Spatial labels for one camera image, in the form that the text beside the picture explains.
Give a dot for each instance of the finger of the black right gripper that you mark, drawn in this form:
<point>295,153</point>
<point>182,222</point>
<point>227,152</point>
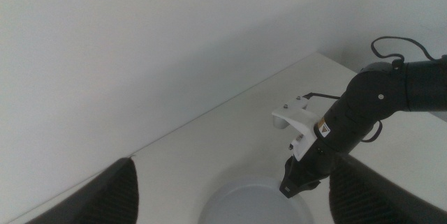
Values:
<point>291,189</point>

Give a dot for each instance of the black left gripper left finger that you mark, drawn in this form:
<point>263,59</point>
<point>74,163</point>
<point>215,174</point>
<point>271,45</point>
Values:
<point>108,199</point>

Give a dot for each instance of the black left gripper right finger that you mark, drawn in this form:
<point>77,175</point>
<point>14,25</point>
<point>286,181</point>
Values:
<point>363,199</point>

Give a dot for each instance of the grey shallow bowl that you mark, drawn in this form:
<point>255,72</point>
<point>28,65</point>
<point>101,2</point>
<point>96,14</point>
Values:
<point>251,203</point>

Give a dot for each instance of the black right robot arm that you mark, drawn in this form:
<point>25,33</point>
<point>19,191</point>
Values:
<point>370,102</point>

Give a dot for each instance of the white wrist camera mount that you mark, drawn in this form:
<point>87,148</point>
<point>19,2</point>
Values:
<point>300,119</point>

